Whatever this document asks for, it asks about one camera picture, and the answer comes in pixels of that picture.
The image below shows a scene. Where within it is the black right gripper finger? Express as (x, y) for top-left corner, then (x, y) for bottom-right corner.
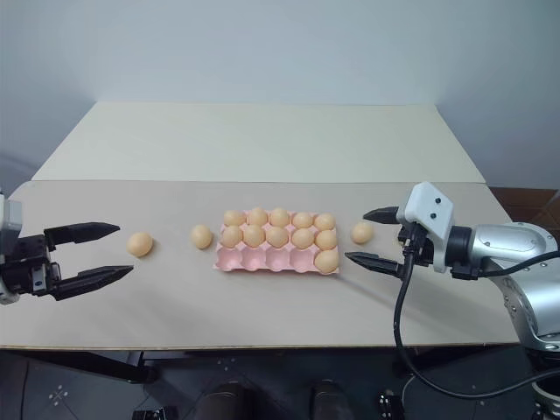
(344, 251), (407, 278)
(362, 206), (401, 226)

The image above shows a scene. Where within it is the black table frame bar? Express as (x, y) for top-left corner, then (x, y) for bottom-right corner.
(0, 349), (159, 387)

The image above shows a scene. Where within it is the pink egg tray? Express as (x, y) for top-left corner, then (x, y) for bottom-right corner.
(212, 208), (342, 277)

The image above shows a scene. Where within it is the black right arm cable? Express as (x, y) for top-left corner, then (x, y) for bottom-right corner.
(392, 248), (560, 399)

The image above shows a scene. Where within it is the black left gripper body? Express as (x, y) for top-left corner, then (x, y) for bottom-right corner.
(0, 233), (63, 302)

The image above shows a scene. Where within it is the dark round metal rim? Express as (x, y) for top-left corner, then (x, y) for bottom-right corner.
(530, 376), (560, 420)

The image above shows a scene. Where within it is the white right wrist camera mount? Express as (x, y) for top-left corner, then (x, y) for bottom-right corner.
(402, 180), (457, 275)

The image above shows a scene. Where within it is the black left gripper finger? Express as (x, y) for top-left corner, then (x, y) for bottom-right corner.
(53, 264), (135, 303)
(43, 221), (122, 253)

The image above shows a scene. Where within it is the dark rounded shape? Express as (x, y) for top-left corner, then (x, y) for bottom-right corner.
(204, 379), (247, 420)
(309, 378), (347, 420)

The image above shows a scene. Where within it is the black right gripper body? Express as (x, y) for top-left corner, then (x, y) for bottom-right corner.
(395, 220), (435, 268)

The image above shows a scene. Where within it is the small black floor device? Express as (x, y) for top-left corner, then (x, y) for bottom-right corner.
(130, 405), (181, 420)
(377, 392), (406, 420)

